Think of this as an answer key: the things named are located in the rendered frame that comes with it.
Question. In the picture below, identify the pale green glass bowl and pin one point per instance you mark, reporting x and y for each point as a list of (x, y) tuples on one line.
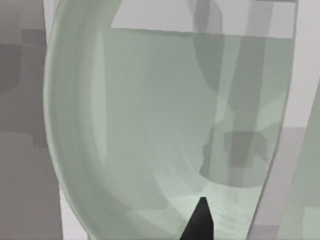
[(140, 120)]

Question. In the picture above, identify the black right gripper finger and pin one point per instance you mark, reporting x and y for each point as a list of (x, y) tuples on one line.
[(201, 220)]

